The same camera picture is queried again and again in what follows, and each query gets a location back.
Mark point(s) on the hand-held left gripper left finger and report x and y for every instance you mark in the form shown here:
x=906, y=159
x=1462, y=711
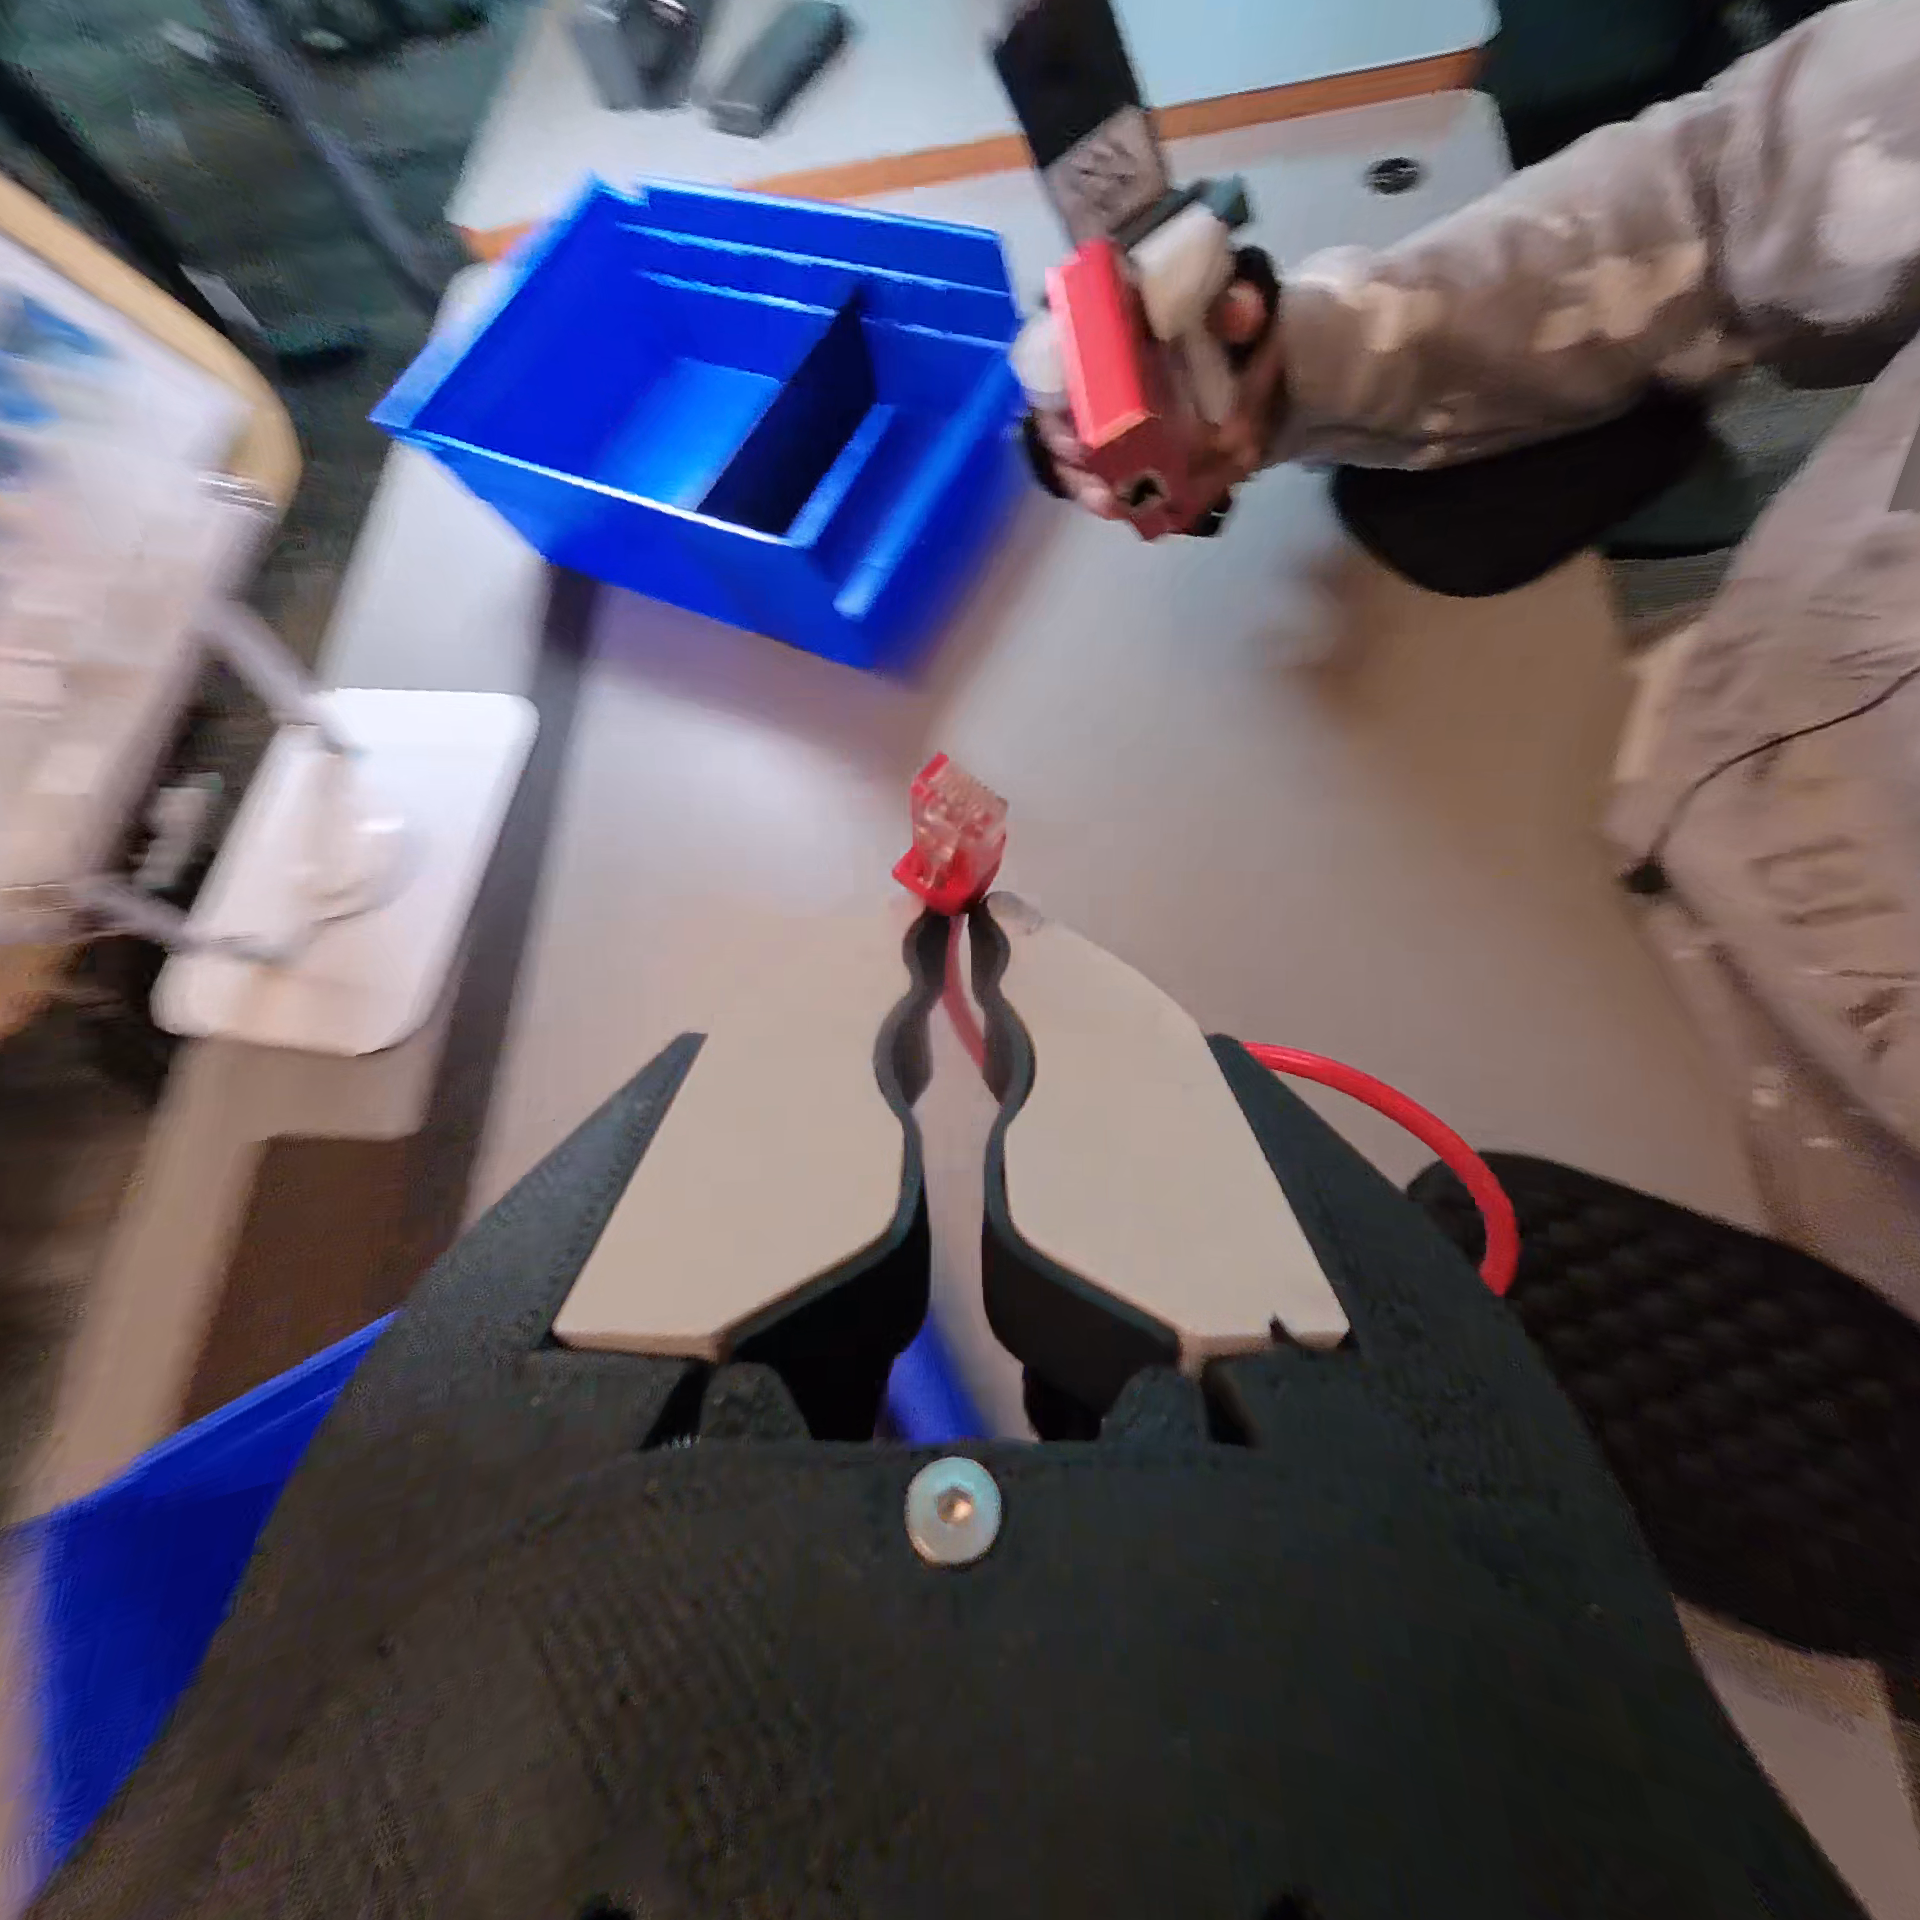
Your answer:
x=751, y=1185

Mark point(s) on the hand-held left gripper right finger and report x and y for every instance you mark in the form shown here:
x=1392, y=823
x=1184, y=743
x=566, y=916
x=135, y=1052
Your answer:
x=1155, y=1172

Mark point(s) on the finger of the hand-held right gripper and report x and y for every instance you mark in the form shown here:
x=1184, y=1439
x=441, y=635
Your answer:
x=1184, y=270
x=1043, y=376

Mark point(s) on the red ethernet splitter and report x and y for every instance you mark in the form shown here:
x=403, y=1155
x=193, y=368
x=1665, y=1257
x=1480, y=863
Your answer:
x=1103, y=347

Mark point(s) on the blue plastic bin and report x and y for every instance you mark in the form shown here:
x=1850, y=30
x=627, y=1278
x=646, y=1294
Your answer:
x=646, y=548
x=135, y=1575

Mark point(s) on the person's right forearm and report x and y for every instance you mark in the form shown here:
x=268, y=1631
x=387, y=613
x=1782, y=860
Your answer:
x=1575, y=270

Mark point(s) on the person's right hand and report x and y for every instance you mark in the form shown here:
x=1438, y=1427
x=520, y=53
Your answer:
x=1242, y=324

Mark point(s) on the black desk grommet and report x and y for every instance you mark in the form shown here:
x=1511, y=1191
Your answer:
x=1392, y=174

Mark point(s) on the black bin divider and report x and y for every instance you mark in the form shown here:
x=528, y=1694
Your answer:
x=795, y=436

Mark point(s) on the dark grey device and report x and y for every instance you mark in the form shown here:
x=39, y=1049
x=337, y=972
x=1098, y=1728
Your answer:
x=639, y=53
x=772, y=67

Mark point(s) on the white monitor base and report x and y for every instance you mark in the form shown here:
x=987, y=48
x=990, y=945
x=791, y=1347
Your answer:
x=420, y=811

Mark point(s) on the black mesh office chair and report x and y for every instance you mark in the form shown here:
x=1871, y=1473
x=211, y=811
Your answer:
x=1724, y=1381

